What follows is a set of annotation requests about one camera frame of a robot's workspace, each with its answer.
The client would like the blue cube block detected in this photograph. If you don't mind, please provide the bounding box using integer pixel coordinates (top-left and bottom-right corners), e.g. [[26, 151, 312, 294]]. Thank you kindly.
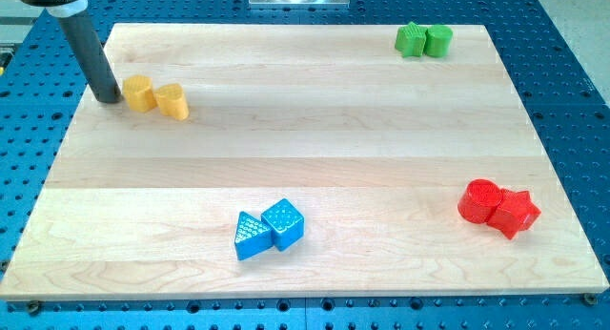
[[261, 198, 304, 251]]

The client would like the blue triangle block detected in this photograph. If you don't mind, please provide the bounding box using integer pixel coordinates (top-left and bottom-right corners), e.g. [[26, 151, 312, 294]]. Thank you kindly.
[[234, 212, 274, 260]]

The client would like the yellow heart block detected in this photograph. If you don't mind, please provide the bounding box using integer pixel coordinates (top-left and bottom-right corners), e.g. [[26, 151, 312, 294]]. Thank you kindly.
[[153, 83, 190, 120]]

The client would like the green star block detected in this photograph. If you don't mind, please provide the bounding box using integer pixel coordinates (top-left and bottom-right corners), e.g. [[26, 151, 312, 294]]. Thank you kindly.
[[395, 22, 427, 57]]

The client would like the red cylinder block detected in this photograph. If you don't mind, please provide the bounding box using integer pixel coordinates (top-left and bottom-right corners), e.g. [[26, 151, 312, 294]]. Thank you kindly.
[[457, 179, 502, 224]]

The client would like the green cylinder block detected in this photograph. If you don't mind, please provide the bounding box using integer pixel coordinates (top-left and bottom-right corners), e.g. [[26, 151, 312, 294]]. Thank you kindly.
[[423, 24, 453, 58]]

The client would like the yellow hexagon block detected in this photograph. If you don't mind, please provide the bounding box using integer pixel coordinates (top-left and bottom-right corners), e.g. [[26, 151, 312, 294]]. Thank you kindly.
[[123, 75, 157, 113]]

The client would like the red star block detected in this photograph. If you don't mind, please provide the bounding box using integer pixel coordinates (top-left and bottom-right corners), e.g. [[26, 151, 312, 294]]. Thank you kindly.
[[486, 189, 541, 239]]

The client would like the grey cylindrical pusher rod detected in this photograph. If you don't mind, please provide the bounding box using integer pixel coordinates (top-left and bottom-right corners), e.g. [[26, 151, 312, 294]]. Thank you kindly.
[[46, 0, 121, 104]]

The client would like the left board corner screw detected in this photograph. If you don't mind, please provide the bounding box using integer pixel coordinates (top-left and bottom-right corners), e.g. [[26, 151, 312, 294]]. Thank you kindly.
[[25, 300, 42, 315]]

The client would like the board corner screw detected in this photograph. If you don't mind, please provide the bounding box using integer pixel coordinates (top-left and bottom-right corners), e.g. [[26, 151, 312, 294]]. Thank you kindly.
[[25, 300, 42, 315], [582, 294, 598, 306]]

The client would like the right board corner screw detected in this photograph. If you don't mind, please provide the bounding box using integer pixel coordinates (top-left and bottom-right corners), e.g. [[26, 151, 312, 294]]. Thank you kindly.
[[582, 294, 598, 306]]

